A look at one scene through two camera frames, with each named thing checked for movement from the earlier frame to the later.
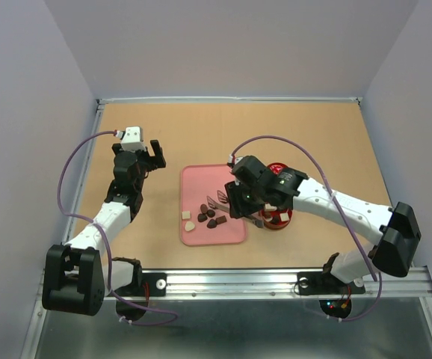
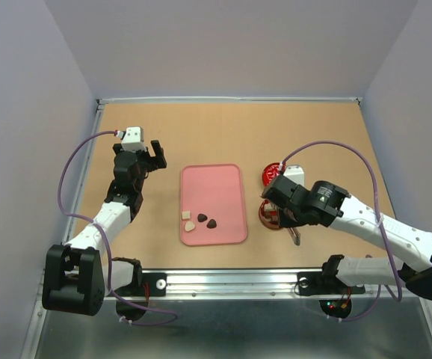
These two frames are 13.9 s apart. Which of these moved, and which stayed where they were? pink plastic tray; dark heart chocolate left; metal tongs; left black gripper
Moved: metal tongs
Stayed: dark heart chocolate left; left black gripper; pink plastic tray
